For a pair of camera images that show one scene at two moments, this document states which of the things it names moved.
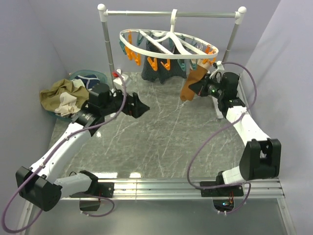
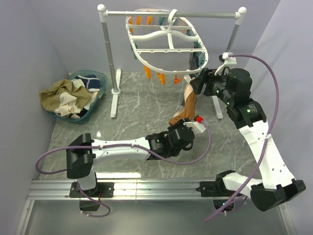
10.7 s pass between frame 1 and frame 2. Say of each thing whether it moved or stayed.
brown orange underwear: moved
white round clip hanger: moved
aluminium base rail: stayed
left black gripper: moved
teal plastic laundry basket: stayed
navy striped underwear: moved
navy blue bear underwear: stayed
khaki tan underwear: stayed
